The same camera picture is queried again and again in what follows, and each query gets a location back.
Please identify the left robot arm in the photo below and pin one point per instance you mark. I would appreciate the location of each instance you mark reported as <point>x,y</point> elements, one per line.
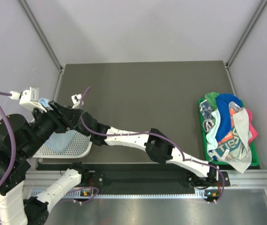
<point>20,140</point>

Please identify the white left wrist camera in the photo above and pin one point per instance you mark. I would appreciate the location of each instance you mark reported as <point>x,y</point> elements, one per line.
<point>28,99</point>

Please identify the white grey cloth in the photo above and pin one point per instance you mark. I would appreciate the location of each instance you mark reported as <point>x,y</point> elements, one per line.
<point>240,120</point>

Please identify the pink cloth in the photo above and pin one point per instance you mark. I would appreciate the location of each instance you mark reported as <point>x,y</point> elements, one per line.
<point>252,130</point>

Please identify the patterned white blue cloth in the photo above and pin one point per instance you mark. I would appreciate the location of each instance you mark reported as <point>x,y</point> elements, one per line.
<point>206,112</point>

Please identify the aluminium frame right post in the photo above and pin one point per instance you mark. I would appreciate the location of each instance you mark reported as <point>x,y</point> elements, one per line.
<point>246,33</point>

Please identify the aluminium frame left post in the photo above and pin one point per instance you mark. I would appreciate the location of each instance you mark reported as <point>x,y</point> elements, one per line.
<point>37,28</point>

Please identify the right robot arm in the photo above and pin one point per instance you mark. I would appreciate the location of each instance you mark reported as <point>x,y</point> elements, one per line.
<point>157,146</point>

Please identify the green plastic tray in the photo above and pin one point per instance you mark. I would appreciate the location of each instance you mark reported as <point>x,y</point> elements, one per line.
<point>255,159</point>

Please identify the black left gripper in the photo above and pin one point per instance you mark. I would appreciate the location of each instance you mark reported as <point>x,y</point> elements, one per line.
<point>70,116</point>

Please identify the orange teal printed cloth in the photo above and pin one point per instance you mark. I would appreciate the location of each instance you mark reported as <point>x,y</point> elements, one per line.
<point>227,145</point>

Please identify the aluminium frame post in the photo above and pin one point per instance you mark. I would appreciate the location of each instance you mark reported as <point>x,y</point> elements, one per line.
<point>246,33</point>
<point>37,28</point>

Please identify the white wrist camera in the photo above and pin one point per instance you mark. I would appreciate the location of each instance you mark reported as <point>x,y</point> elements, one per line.
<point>76,99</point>
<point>28,99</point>

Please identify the white perforated plastic basket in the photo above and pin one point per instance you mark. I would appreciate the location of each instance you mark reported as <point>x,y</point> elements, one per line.
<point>79,147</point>

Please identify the black table front rail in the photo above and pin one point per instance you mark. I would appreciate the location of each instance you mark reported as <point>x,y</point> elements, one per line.
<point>104,175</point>

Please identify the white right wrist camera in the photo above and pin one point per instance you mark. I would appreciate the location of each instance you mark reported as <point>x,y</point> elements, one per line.
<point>76,99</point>

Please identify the royal blue cloth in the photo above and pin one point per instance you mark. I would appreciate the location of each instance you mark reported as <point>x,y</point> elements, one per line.
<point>222,102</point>

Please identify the light blue towel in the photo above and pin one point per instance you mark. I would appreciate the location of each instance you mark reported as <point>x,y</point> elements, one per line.
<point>59,142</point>

